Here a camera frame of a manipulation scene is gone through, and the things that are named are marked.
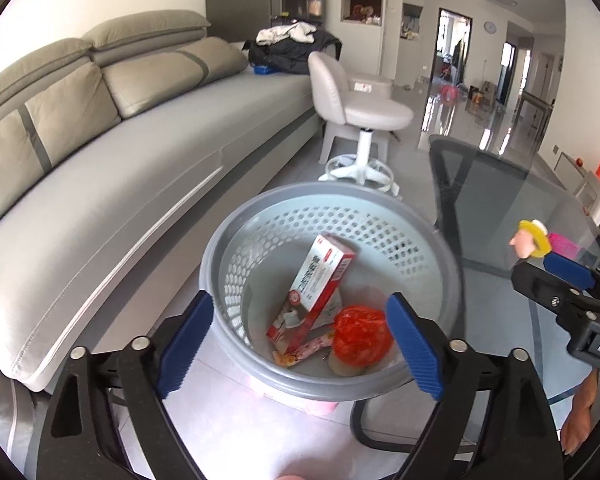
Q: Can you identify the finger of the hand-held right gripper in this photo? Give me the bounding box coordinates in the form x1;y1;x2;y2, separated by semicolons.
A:
511;261;600;328
545;251;600;306

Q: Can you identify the pink plastic item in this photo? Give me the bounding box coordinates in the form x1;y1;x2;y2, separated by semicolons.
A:
547;232;582;262

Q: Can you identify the long red cardboard box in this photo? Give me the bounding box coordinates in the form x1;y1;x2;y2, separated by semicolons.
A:
266;234;357;356

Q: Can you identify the yellow and pink toy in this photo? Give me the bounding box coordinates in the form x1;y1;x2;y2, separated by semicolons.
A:
509;219;552;262

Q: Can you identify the black jacket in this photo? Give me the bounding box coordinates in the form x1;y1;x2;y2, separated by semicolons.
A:
248;30;342;73

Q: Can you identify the grey perforated plastic basket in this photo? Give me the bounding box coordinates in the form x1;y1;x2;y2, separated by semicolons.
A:
199;182;465;403

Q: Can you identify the grey leather sofa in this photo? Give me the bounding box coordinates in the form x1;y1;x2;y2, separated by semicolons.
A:
0;9;327;461

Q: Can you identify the white cloth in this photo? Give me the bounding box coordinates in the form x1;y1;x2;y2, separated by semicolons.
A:
256;22;317;45

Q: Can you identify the person's right hand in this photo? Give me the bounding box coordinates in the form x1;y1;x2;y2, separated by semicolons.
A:
561;370;600;457

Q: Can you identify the white swivel chair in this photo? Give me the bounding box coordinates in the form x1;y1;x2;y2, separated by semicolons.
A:
307;51;415;196

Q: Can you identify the red plastic bag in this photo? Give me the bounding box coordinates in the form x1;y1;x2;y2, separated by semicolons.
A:
332;306;395;365

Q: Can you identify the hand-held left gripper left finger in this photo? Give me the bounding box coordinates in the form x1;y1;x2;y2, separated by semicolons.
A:
35;290;215;480

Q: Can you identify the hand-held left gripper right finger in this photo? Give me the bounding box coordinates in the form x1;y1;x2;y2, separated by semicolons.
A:
386;292;566;480

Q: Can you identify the colourful snack packet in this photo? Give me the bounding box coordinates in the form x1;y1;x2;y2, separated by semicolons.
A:
271;327;337;368

